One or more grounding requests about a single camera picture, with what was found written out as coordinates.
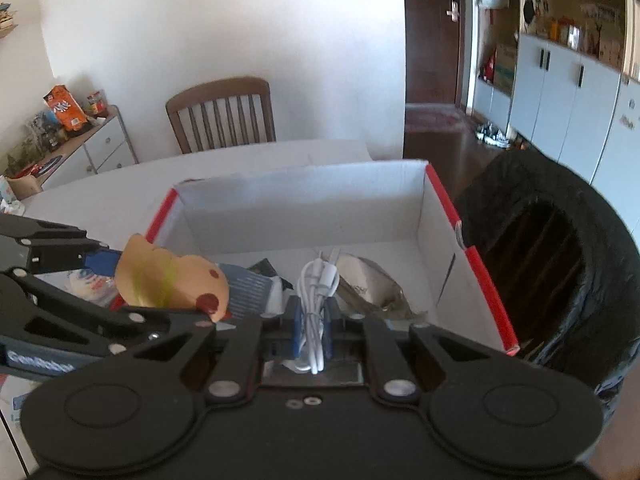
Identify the brown capybara plush toy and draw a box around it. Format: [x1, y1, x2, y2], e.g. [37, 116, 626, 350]
[114, 232, 234, 324]

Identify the orange snack bag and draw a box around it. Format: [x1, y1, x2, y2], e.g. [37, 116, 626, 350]
[42, 84, 89, 134]

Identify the black trash bag bin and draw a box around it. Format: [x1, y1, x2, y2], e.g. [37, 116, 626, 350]
[452, 150, 640, 402]

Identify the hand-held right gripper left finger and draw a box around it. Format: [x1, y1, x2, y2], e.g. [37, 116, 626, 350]
[131, 296, 304, 407]

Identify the pair of sneakers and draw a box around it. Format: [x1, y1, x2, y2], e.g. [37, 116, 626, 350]
[474, 122, 514, 149]

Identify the brown wooden chair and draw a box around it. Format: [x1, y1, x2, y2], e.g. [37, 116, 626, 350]
[164, 76, 278, 155]

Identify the dark wooden door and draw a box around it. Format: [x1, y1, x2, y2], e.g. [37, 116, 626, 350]
[402, 0, 474, 109]

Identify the red cardboard box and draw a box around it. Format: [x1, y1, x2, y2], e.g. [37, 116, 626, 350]
[111, 159, 522, 357]

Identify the white charging cable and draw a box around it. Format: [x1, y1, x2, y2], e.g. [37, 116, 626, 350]
[294, 247, 344, 376]

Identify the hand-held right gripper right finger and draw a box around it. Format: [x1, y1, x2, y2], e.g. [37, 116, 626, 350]
[321, 299, 532, 407]

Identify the glass dome terrarium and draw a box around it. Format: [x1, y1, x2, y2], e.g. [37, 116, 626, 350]
[6, 110, 67, 173]

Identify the silver foil snack packet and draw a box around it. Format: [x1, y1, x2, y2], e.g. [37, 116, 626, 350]
[332, 254, 427, 322]

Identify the white wall cabinet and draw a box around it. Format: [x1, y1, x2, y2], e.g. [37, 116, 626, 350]
[469, 0, 640, 213]

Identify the white marble desktop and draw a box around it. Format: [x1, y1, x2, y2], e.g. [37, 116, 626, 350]
[0, 139, 375, 478]

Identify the round blue mat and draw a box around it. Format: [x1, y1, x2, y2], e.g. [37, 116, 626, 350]
[29, 154, 64, 177]

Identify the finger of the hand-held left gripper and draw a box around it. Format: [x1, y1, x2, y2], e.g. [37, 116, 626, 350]
[0, 211, 122, 282]
[0, 271, 217, 359]

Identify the white sideboard cabinet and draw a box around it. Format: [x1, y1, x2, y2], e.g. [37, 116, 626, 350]
[9, 104, 139, 202]

